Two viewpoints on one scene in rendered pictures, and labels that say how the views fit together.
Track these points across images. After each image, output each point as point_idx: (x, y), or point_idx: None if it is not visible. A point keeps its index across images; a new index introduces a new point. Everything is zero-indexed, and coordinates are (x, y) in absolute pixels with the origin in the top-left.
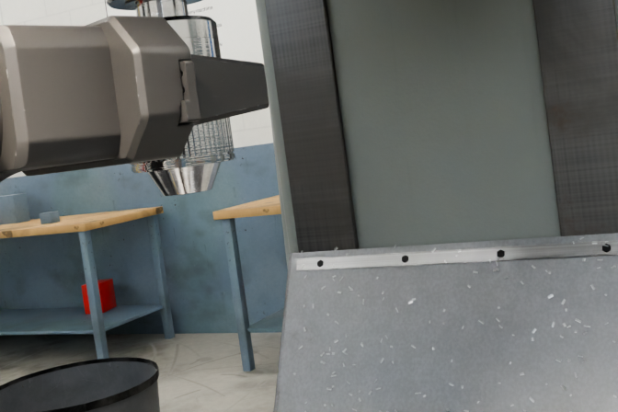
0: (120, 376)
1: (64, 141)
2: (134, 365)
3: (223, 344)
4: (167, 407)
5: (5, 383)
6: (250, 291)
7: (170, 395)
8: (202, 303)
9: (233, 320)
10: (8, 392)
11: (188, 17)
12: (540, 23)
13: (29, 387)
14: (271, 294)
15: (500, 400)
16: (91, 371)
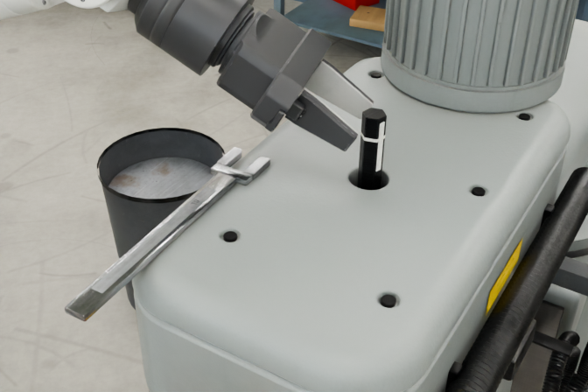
0: (193, 143)
1: None
2: (206, 140)
3: (257, 9)
4: (210, 86)
5: (66, 15)
6: None
7: (212, 71)
8: None
9: None
10: (112, 150)
11: None
12: None
13: (126, 145)
14: None
15: None
16: (171, 135)
